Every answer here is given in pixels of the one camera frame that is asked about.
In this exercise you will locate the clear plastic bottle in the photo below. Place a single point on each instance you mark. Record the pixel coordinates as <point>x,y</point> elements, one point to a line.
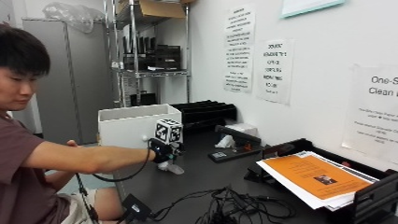
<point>172,168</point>

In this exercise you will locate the white cube with black markers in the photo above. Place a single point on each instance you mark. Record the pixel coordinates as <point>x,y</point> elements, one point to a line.
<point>169,130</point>

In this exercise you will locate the crumpled white tissue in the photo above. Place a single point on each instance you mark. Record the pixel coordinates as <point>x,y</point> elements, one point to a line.
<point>225,142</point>

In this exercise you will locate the black slotted file organizer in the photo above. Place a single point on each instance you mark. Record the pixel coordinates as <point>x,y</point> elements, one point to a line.
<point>205,113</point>

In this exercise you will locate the white open box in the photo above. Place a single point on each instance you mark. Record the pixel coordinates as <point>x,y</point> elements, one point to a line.
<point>128,127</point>

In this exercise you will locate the small white box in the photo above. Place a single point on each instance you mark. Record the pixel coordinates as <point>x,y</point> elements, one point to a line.
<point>243,129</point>

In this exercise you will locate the small black adapter box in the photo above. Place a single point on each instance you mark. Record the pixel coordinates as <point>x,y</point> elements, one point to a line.
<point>136,208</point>

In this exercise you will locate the paper stack with orange sheet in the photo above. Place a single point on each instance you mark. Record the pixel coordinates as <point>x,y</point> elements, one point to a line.
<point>314,177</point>

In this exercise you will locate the grey metal cabinet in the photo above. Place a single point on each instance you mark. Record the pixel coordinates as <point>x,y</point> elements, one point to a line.
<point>53,84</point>

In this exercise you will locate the the person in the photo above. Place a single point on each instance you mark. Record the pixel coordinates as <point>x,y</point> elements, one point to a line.
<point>24,161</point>

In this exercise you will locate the brown cardboard box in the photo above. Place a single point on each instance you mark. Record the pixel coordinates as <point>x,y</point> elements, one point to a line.
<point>157,9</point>

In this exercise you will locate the black paper tray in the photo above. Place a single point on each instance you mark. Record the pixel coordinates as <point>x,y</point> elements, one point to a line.
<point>373,199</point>

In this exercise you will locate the clear plastic bag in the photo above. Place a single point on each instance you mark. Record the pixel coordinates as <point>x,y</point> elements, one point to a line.
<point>74,15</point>

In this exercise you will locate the teal framed whiteboard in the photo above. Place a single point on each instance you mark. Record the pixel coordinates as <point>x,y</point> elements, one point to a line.
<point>309,6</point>

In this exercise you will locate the short printed wall notice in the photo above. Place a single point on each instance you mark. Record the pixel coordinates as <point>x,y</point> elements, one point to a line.
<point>274,71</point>

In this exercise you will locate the tall printed wall notice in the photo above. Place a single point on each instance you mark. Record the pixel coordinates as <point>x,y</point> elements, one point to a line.
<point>238,49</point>

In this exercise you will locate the large white wall notice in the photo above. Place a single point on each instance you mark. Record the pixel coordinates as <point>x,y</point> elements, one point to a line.
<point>373,115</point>

